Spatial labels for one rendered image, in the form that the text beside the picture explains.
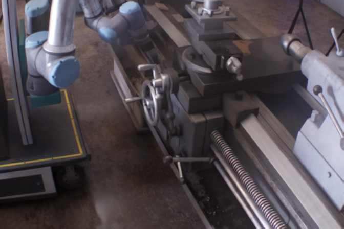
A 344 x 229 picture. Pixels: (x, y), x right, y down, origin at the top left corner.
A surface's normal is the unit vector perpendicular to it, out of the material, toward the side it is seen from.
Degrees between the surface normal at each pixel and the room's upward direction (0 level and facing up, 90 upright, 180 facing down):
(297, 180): 36
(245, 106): 0
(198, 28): 0
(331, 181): 90
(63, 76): 95
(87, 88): 0
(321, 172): 90
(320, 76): 86
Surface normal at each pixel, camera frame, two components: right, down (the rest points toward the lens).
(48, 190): 0.35, 0.54
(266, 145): -0.50, -0.58
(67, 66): 0.68, 0.51
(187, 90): 0.05, -0.83
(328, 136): -0.83, -0.19
